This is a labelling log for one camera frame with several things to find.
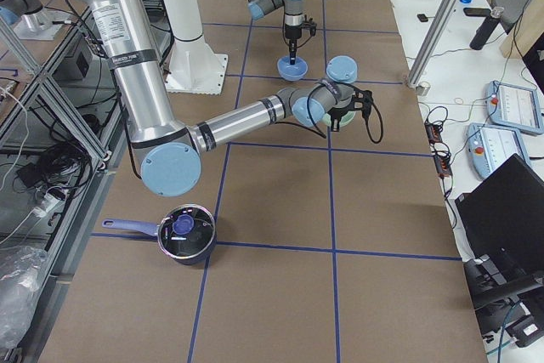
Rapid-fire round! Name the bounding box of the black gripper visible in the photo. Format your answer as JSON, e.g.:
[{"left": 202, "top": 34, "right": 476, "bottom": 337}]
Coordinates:
[
  {"left": 328, "top": 84, "right": 374, "bottom": 132},
  {"left": 283, "top": 14, "right": 317, "bottom": 62}
]

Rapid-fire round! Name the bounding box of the green bowl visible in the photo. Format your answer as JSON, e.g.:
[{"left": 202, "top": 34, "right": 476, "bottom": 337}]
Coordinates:
[{"left": 321, "top": 111, "right": 356, "bottom": 132}]

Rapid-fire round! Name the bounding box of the blue bowl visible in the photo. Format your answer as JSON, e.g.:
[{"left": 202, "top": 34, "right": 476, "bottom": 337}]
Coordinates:
[{"left": 276, "top": 56, "right": 308, "bottom": 82}]

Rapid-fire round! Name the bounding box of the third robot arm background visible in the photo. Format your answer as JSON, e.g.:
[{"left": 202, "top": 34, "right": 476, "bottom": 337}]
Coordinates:
[{"left": 1, "top": 0, "right": 72, "bottom": 41}]

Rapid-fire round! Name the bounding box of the orange black usb hub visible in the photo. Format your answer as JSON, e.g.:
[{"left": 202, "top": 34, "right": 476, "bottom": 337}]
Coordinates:
[{"left": 424, "top": 122, "right": 453, "bottom": 179}]

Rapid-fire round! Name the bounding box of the near blue teach pendant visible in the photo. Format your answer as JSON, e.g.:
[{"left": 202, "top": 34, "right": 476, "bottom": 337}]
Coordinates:
[{"left": 467, "top": 122, "right": 531, "bottom": 179}]

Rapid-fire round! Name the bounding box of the blue teach pendant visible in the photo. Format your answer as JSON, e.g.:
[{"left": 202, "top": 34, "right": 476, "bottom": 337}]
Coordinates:
[
  {"left": 467, "top": 122, "right": 531, "bottom": 179},
  {"left": 485, "top": 81, "right": 543, "bottom": 135}
]

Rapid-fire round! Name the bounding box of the black phone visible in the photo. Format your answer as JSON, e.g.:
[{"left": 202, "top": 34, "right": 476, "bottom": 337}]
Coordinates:
[{"left": 463, "top": 8, "right": 491, "bottom": 17}]

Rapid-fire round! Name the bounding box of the black thermos bottle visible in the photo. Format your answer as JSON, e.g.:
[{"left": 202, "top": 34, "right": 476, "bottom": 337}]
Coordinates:
[{"left": 469, "top": 6, "right": 505, "bottom": 50}]

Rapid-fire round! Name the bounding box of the far blue teach pendant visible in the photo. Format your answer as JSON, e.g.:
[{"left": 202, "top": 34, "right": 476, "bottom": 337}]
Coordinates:
[{"left": 485, "top": 81, "right": 543, "bottom": 135}]

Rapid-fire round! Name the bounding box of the dark blue saucepan with lid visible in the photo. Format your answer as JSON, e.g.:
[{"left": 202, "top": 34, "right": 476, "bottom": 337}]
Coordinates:
[{"left": 102, "top": 204, "right": 217, "bottom": 265}]

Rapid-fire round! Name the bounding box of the black laptop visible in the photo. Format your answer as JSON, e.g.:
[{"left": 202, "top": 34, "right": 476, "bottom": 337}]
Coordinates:
[{"left": 456, "top": 155, "right": 543, "bottom": 272}]

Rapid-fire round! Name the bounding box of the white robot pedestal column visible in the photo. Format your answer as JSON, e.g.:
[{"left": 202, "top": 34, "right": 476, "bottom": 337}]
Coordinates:
[{"left": 163, "top": 0, "right": 228, "bottom": 95}]

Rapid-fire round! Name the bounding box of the aluminium frame post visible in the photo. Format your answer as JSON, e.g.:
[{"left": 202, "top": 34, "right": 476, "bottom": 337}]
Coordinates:
[{"left": 405, "top": 0, "right": 458, "bottom": 96}]

